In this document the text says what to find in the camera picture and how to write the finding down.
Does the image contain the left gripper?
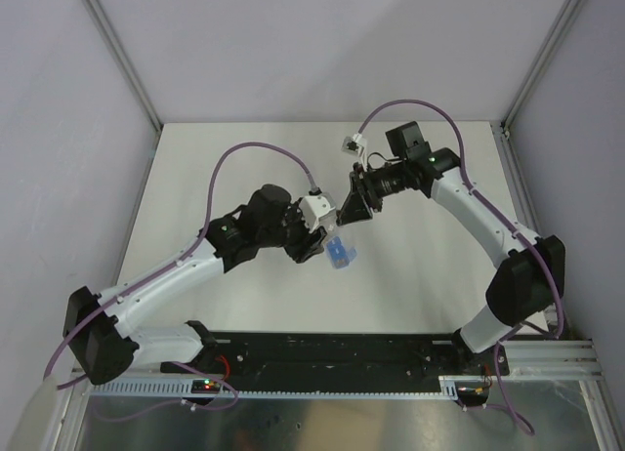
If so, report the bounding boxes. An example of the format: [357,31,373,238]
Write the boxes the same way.
[258,198,327,263]

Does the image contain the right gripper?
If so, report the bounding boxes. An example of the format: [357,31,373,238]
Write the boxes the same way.
[337,161,407,226]

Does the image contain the blue pill organizer box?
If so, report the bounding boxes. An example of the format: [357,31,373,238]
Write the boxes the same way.
[325,236,356,269]

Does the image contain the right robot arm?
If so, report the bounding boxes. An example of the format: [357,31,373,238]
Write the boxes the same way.
[338,122,565,374]

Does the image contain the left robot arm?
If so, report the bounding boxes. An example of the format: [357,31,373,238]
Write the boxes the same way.
[62,184,336,386]

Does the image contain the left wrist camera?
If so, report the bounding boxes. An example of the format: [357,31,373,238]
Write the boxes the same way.
[299,192,337,233]

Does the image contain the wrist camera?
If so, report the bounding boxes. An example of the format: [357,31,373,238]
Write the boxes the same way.
[341,133,369,171]
[299,192,337,233]

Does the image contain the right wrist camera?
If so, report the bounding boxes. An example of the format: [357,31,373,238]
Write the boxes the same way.
[341,133,369,171]

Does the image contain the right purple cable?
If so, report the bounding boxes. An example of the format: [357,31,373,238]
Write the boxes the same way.
[358,100,567,435]

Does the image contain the purple cable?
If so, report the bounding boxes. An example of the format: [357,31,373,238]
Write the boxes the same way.
[43,142,321,423]
[358,100,567,435]

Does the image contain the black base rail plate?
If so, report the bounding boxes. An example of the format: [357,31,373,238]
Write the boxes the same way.
[189,331,510,394]

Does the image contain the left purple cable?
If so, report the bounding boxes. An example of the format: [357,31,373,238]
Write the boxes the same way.
[43,142,321,423]

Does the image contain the grey cable duct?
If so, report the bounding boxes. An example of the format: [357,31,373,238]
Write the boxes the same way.
[87,378,484,398]

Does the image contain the left aluminium frame post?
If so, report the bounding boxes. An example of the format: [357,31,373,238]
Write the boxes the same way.
[72,0,163,131]

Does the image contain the aluminium frame post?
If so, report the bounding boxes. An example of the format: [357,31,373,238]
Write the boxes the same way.
[72,0,163,131]
[500,0,587,131]

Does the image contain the right aluminium frame post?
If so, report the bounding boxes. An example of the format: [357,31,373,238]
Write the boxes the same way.
[500,0,587,131]

